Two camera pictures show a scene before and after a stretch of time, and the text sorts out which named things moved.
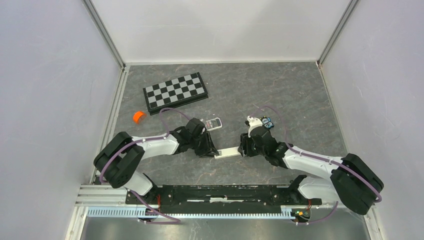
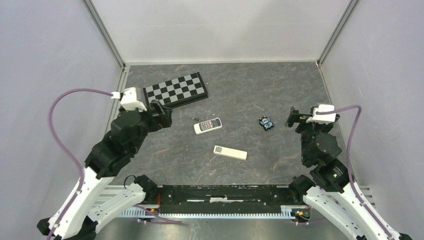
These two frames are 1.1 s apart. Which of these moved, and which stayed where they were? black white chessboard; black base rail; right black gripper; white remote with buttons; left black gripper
Moved: right black gripper; left black gripper
Stayed: white remote with buttons; black white chessboard; black base rail
